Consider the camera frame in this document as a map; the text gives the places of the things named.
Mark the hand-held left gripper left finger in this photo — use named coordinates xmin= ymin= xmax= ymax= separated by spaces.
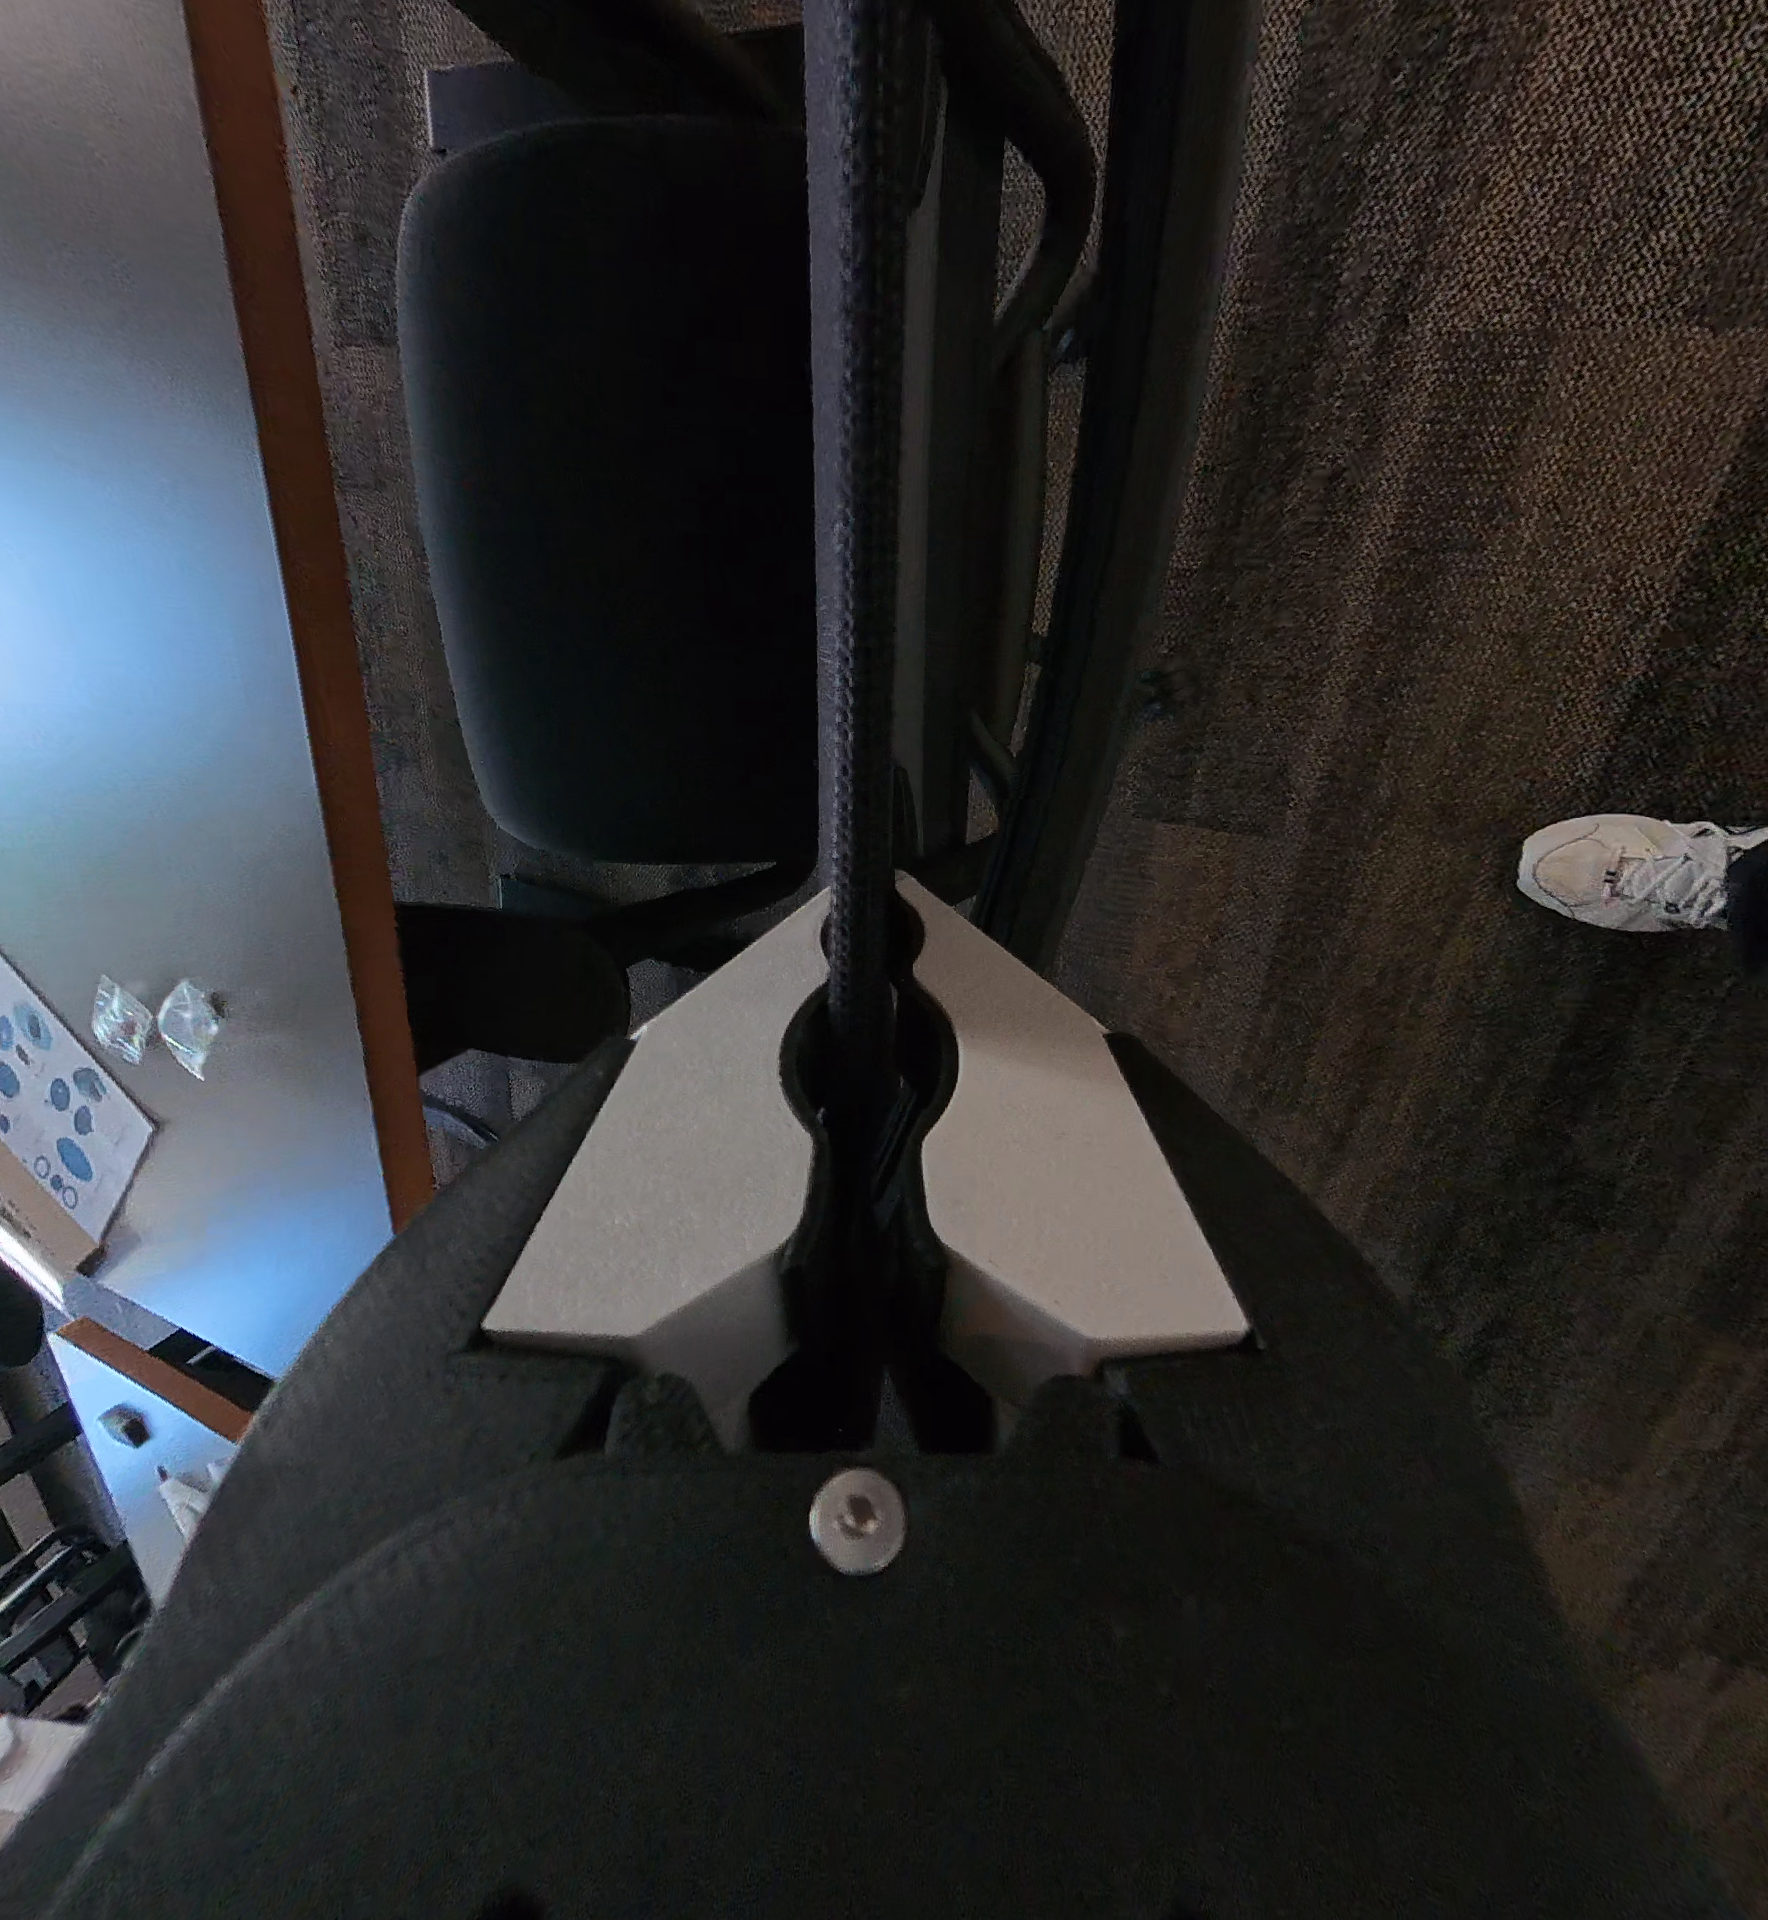
xmin=483 ymin=883 xmax=845 ymax=1444

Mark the person's white shoe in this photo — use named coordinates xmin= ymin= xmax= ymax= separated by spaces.
xmin=1519 ymin=816 xmax=1768 ymax=936

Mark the cardboard box with blue print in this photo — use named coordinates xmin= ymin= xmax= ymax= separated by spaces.
xmin=0 ymin=862 xmax=159 ymax=1278

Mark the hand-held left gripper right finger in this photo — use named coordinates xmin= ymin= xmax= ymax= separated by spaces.
xmin=889 ymin=876 xmax=1255 ymax=1451

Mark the black mesh chair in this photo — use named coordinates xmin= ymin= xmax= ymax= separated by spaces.
xmin=393 ymin=0 xmax=1102 ymax=1351

